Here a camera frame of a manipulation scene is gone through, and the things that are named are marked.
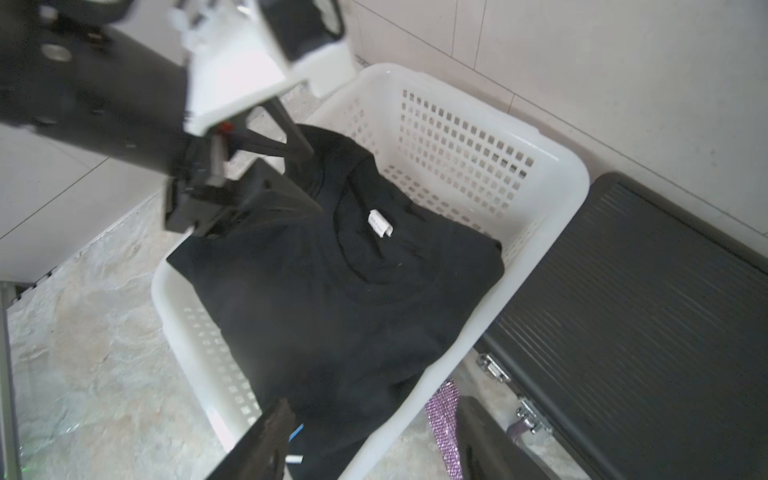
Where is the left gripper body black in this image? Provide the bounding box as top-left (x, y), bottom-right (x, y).
top-left (164, 101), bottom-right (318, 236)

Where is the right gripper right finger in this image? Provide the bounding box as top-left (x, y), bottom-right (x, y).
top-left (456, 396), bottom-right (557, 480)

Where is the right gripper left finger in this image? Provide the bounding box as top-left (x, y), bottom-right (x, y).
top-left (207, 398), bottom-right (297, 480)

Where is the black t-shirt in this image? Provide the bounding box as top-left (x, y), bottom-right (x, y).
top-left (169, 125), bottom-right (504, 479)

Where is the white plastic laundry basket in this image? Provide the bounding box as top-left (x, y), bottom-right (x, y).
top-left (152, 64), bottom-right (589, 479)

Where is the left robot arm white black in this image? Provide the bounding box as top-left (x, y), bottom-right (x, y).
top-left (1, 1), bottom-right (321, 238)

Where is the black hard case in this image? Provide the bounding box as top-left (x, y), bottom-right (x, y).
top-left (476, 173), bottom-right (767, 479)

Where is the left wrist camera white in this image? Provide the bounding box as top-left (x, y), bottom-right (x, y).
top-left (168, 0), bottom-right (356, 136)

